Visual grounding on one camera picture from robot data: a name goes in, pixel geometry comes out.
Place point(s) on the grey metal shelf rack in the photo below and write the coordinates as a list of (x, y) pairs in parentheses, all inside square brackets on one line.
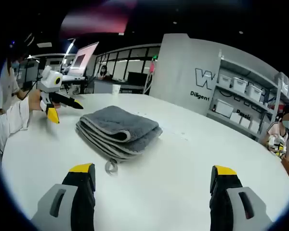
[(267, 107)]

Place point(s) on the person's torso white shirt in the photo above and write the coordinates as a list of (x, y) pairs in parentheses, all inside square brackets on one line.
[(7, 89)]

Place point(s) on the large tilted display screen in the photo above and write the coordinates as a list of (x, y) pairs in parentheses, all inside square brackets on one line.
[(83, 59)]

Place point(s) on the white paper cup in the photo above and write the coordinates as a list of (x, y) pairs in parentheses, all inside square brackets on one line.
[(116, 89)]

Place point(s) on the person's left hand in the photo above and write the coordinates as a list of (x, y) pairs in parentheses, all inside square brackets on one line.
[(35, 101)]

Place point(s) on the pink hanging cloth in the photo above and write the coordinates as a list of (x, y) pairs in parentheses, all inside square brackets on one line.
[(152, 66)]

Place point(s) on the metal step ladder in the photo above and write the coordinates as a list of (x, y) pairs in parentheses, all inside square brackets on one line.
[(148, 83)]

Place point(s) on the grey office desk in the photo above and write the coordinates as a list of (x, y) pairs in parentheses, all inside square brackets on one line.
[(110, 86)]

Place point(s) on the black computer monitor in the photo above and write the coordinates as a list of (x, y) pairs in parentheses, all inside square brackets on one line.
[(137, 78)]

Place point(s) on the group of white storage boxes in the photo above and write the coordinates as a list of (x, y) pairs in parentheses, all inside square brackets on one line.
[(239, 84)]

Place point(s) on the grey towel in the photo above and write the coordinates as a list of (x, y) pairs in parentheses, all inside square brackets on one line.
[(115, 127)]

